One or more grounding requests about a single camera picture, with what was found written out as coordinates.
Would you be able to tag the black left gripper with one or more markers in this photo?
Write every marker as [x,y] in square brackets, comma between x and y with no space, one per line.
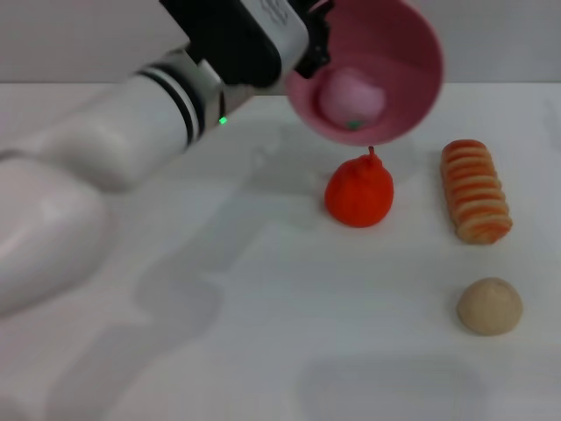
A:
[316,48]

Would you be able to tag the pink toy peach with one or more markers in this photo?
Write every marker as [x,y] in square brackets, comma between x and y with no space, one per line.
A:
[350,98]

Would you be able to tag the pink plastic bowl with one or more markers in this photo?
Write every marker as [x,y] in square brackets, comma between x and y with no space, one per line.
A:
[394,52]

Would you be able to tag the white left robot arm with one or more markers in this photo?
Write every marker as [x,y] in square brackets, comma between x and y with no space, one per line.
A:
[109,136]

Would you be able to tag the orange toy pear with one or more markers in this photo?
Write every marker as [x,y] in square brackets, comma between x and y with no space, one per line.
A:
[359,197]

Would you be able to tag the orange striped bread roll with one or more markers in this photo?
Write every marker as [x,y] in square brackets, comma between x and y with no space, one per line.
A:
[475,193]

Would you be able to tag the beige round bun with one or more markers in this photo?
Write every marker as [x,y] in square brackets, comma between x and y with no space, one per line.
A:
[490,309]

